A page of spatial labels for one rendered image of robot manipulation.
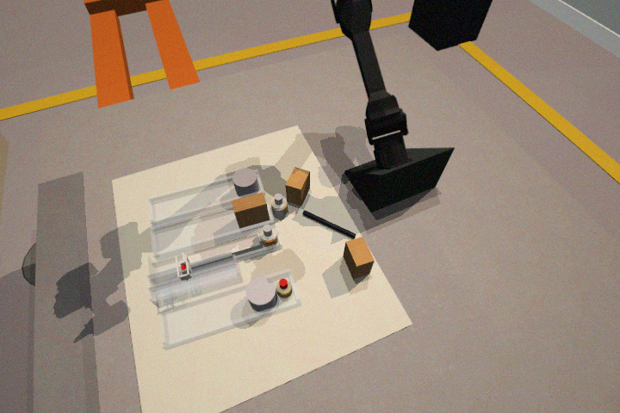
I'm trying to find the tan rectangular block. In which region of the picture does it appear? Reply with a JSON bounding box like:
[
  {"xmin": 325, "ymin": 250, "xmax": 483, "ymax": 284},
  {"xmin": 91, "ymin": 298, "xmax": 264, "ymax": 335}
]
[{"xmin": 343, "ymin": 237, "xmax": 375, "ymax": 280}]

